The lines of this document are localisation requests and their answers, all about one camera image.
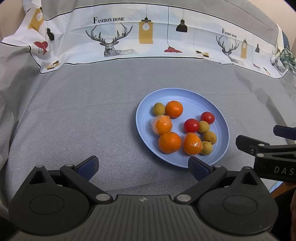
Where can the person right hand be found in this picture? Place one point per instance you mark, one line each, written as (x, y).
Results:
(293, 218)

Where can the small red tomato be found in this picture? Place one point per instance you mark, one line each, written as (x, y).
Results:
(208, 117)

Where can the large red tomato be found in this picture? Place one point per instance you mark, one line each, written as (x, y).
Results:
(191, 125)

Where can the lone yellow-green longan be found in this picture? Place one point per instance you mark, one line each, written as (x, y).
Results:
(158, 109)

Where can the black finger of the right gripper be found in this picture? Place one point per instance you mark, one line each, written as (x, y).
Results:
(285, 132)
(253, 146)

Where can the yellow longan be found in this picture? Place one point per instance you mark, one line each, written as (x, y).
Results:
(210, 136)
(207, 148)
(203, 127)

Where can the light blue round plate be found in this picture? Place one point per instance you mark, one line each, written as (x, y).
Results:
(193, 106)

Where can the orange mandarin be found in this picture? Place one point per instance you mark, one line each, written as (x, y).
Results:
(174, 109)
(169, 142)

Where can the green checked cloth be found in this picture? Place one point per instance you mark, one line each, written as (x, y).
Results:
(288, 59)

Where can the plastic orange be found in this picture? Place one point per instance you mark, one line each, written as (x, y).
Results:
(161, 124)

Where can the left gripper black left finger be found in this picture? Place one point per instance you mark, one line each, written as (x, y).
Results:
(78, 178)

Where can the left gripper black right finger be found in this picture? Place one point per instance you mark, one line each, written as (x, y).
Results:
(208, 178)

